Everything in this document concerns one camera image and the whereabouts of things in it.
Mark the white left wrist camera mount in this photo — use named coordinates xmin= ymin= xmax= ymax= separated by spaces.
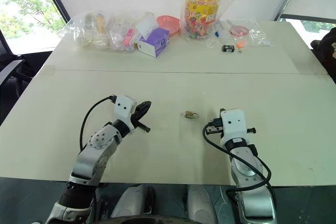
xmin=114 ymin=95 xmax=138 ymax=132

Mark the pink round ring lid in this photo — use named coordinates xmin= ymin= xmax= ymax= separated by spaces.
xmin=230 ymin=25 xmax=249 ymax=37

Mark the small clear plastic bag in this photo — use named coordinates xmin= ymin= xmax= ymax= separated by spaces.
xmin=248 ymin=28 xmax=273 ymax=48

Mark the clear plastic bag of items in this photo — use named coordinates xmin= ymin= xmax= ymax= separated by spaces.
xmin=57 ymin=10 xmax=140 ymax=52

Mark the white bottle with blue cap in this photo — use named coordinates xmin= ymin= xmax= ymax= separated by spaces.
xmin=214 ymin=20 xmax=229 ymax=41

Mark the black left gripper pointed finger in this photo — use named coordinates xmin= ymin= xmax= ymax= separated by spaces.
xmin=134 ymin=100 xmax=152 ymax=121
xmin=136 ymin=121 xmax=151 ymax=133

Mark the dark curved robot torso edge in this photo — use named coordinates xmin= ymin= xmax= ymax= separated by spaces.
xmin=104 ymin=215 xmax=196 ymax=224

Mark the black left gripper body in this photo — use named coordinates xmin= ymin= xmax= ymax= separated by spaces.
xmin=130 ymin=105 xmax=142 ymax=131

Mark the yellow bottle in bag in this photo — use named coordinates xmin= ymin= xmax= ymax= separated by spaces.
xmin=95 ymin=13 xmax=106 ymax=34

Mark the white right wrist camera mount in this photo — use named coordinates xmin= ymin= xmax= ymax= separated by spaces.
xmin=219 ymin=108 xmax=248 ymax=144

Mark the black bag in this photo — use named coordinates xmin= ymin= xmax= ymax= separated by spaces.
xmin=310 ymin=26 xmax=336 ymax=84

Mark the purple white tissue box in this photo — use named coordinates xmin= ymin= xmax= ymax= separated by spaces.
xmin=136 ymin=16 xmax=171 ymax=58

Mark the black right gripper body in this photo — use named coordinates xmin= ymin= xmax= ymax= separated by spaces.
xmin=205 ymin=117 xmax=224 ymax=136

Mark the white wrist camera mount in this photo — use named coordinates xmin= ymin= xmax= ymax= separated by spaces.
xmin=114 ymin=95 xmax=138 ymax=132
xmin=219 ymin=108 xmax=248 ymax=144

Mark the silver rounded robot leg cover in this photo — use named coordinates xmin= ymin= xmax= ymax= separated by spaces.
xmin=185 ymin=184 xmax=219 ymax=220
xmin=110 ymin=184 xmax=156 ymax=220

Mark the pink plastic bowl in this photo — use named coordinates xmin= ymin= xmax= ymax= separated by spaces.
xmin=156 ymin=15 xmax=182 ymax=38

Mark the clear jar with orange lid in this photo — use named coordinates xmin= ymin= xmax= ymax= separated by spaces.
xmin=183 ymin=0 xmax=224 ymax=40

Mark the pink small toy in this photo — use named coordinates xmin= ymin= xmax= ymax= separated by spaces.
xmin=122 ymin=28 xmax=134 ymax=47

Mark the black office chair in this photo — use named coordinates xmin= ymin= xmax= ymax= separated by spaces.
xmin=0 ymin=29 xmax=52 ymax=126

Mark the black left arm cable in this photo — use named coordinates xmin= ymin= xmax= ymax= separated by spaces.
xmin=79 ymin=95 xmax=118 ymax=154

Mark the small brass padlock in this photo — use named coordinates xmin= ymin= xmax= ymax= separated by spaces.
xmin=184 ymin=110 xmax=200 ymax=120

